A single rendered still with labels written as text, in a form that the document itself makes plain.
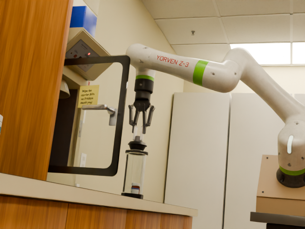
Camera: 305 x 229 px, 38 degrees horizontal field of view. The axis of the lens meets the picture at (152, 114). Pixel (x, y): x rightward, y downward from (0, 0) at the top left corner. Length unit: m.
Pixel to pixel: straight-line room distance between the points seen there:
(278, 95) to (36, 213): 1.28
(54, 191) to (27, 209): 0.08
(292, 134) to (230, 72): 0.37
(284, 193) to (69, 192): 1.13
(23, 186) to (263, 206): 1.27
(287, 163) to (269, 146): 2.51
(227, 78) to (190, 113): 2.83
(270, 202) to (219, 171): 2.51
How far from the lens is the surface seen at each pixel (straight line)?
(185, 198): 4.52
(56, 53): 1.51
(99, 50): 1.74
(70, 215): 1.22
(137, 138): 2.05
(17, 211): 1.01
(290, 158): 1.94
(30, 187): 0.99
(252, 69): 1.98
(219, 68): 1.85
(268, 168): 2.13
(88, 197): 1.24
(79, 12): 1.65
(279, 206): 2.00
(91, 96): 1.47
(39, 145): 1.45
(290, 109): 2.03
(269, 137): 4.48
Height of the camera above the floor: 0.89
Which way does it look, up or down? 13 degrees up
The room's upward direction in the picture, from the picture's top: 6 degrees clockwise
